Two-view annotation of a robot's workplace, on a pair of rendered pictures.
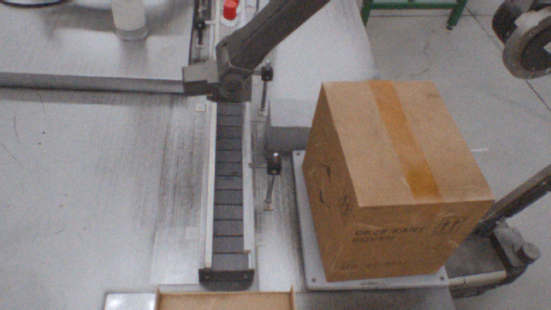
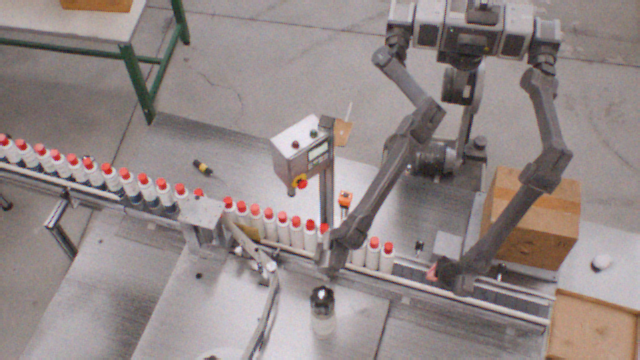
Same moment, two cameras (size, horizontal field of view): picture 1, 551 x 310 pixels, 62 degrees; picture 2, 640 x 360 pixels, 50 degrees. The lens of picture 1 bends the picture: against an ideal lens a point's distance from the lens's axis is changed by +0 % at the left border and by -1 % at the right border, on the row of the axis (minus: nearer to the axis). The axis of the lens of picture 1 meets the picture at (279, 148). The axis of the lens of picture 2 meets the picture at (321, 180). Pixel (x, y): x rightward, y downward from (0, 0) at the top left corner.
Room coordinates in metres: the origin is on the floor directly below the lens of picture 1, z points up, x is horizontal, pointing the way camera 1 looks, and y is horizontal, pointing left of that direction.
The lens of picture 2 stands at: (0.65, 1.22, 3.22)
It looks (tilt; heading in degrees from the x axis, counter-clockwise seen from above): 58 degrees down; 300
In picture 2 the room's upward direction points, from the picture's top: 1 degrees counter-clockwise
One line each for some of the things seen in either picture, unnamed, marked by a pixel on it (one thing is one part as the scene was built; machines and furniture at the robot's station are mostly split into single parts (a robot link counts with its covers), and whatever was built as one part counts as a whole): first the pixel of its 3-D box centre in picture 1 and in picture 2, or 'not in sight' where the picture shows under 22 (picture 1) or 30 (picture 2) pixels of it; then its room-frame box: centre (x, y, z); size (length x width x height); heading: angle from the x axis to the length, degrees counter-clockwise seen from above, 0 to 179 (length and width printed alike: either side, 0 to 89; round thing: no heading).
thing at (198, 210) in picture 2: not in sight; (201, 211); (1.61, 0.40, 1.14); 0.14 x 0.11 x 0.01; 11
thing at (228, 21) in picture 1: (228, 39); (386, 258); (0.99, 0.18, 0.98); 0.05 x 0.05 x 0.20
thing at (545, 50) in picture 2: not in sight; (543, 59); (0.79, -0.53, 1.45); 0.09 x 0.08 x 0.12; 19
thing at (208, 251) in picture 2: not in sight; (208, 227); (1.61, 0.40, 1.01); 0.14 x 0.13 x 0.26; 11
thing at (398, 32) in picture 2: not in sight; (397, 41); (1.26, -0.37, 1.45); 0.09 x 0.08 x 0.12; 19
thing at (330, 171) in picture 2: not in sight; (326, 178); (1.29, 0.09, 1.16); 0.04 x 0.04 x 0.67; 11
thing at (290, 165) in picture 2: not in sight; (301, 153); (1.34, 0.16, 1.38); 0.17 x 0.10 x 0.19; 66
